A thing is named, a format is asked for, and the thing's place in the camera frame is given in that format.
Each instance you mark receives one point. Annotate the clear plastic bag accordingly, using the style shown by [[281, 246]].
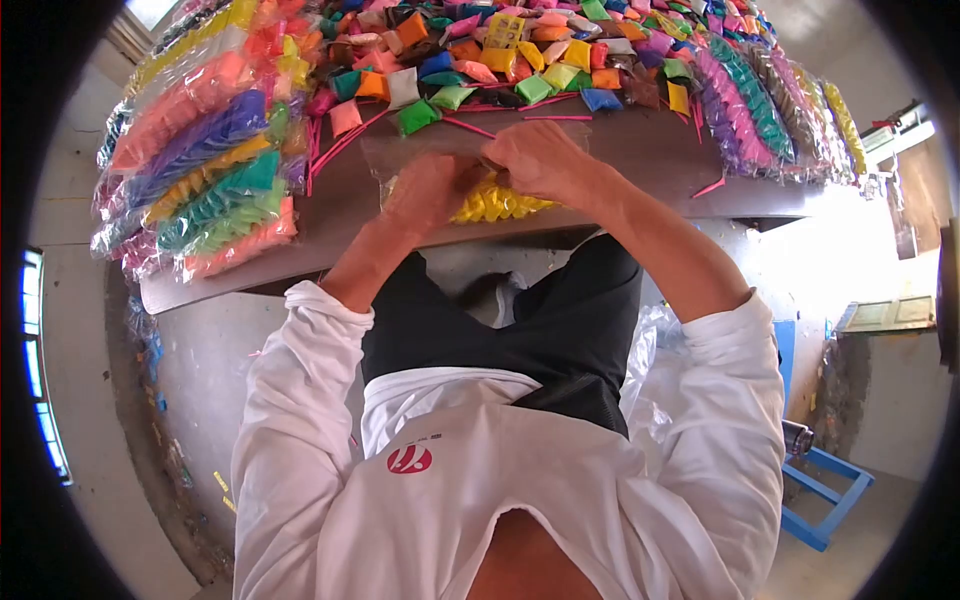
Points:
[[390, 154]]

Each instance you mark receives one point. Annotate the pile of loose colourful packets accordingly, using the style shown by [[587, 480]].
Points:
[[480, 60]]

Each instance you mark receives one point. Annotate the crumpled clear plastic sheet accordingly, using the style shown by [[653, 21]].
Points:
[[649, 360]]

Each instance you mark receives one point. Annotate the metal cylinder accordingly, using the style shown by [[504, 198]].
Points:
[[796, 439]]

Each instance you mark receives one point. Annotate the person's body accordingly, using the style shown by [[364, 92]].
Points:
[[465, 480]]

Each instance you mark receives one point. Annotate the person's left fingers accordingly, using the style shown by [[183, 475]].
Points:
[[469, 180]]

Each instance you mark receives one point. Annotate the blue-lit window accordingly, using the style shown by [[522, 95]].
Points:
[[37, 360]]

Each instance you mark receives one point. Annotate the person's left hand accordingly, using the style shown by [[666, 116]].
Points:
[[427, 195]]

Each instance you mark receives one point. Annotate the stack of filled packet bags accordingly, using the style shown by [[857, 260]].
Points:
[[202, 150]]

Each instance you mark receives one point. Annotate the blue wooden frame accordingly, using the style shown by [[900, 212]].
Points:
[[821, 495]]

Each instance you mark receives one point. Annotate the person's right hand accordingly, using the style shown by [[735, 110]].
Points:
[[547, 161]]

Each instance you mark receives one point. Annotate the row of filled packet bags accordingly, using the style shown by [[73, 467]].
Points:
[[765, 105]]

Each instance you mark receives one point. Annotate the brown wooden door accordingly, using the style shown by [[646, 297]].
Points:
[[919, 195]]

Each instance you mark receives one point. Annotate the row of yellow packets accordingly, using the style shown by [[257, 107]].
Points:
[[499, 204]]

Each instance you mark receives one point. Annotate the person's legs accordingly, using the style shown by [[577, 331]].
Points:
[[570, 315]]

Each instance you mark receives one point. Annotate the scattered pink tie strips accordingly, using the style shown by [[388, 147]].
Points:
[[337, 146]]

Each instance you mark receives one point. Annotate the yellow grid card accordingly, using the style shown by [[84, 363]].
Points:
[[504, 30]]

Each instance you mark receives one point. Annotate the green wooden panel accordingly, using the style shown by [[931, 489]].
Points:
[[889, 313]]

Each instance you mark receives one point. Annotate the person's right fingers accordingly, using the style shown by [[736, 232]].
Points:
[[501, 165]]

